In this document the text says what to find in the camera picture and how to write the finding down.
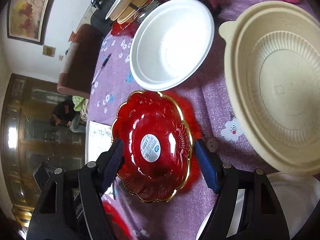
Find brown armchair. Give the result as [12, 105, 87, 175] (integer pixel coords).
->
[57, 24, 104, 99]

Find framed wall painting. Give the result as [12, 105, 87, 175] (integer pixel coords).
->
[7, 0, 54, 45]

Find large white paper bowl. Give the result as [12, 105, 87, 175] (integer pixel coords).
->
[267, 172, 320, 239]

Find white paper booklet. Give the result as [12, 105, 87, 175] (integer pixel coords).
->
[85, 121, 112, 163]

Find seated person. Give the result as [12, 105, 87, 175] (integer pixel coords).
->
[49, 97, 86, 133]

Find purple floral tablecloth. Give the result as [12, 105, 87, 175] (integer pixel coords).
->
[86, 0, 320, 240]

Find white shallow paper plate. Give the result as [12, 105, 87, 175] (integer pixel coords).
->
[130, 0, 215, 92]

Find beige ribbed plastic bowl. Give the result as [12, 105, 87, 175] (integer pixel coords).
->
[219, 1, 319, 176]

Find stacked plates in rack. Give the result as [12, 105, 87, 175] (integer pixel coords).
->
[105, 0, 151, 24]

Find red glass flower plate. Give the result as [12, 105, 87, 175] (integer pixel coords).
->
[112, 90, 193, 203]

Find red plate under stack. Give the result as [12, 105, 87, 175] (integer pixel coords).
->
[111, 21, 138, 37]

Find black pen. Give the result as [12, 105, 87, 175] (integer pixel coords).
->
[92, 53, 112, 85]

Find dark wooden cabinet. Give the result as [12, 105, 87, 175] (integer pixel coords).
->
[1, 74, 85, 227]

